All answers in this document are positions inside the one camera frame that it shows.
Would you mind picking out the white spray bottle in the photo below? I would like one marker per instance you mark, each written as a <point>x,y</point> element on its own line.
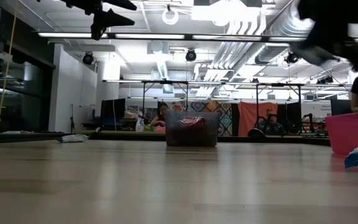
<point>139,125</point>

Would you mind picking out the black ceiling spotlight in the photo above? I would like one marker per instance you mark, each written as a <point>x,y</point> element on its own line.
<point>88,58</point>
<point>325,80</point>
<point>292,58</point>
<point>190,55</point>

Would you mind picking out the black overhead light bar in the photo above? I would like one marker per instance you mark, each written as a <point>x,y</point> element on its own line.
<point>149,36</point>

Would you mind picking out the small black hook bracket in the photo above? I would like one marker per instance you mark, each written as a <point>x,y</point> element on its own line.
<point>97,133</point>

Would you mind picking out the dark grey translucent plastic bin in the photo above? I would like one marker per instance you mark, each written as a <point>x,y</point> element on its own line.
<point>191,137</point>

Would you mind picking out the orange hanging cloth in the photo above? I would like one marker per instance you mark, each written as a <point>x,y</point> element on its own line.
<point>250,115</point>

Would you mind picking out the black computer monitor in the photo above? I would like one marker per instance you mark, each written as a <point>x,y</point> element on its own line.
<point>342,107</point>
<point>113,108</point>

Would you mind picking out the silver ventilation duct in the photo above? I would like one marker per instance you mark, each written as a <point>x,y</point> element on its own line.
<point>278,31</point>

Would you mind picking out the black tripod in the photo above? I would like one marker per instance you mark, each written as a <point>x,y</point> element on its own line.
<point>72,119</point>

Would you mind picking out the red Skittles candy bag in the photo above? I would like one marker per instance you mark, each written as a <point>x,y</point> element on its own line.
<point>193,121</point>

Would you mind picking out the red plastic bin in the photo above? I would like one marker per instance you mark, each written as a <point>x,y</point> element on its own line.
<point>350,133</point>

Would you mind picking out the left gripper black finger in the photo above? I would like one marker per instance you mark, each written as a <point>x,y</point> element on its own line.
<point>110,20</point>
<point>120,3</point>

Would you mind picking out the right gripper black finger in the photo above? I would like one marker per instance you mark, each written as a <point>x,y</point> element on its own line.
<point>315,53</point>

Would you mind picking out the large black hook bracket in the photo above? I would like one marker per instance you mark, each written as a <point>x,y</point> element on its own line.
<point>256,133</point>

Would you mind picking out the black neighbouring station frame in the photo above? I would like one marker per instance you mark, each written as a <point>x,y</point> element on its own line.
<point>166,82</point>
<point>278,84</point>

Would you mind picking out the colourful patchwork quilt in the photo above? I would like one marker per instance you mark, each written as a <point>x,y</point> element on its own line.
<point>225,119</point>

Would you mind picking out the silver blue Hershey's bar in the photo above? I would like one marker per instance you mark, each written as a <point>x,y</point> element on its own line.
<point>71,138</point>

